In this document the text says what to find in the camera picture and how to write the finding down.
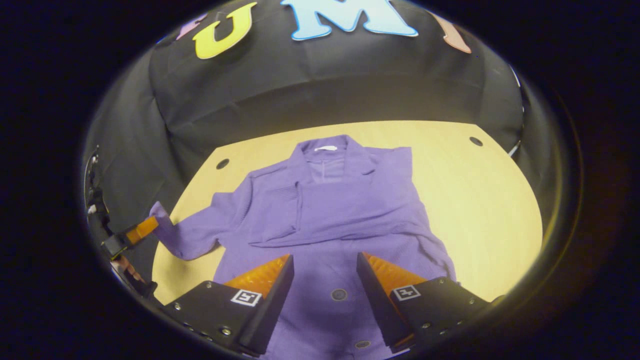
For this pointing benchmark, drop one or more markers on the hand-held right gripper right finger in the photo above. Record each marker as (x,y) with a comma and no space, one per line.
(380,305)

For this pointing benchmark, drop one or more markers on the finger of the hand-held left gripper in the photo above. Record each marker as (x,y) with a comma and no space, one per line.
(137,232)

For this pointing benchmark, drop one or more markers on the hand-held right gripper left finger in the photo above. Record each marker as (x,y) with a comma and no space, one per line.
(267,310)

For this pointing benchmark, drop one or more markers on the purple buttoned cardigan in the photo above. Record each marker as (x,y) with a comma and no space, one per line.
(330,210)

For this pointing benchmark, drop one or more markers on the white strip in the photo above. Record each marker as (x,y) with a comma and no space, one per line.
(514,148)

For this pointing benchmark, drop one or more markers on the black backdrop cloth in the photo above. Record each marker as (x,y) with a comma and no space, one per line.
(320,80)

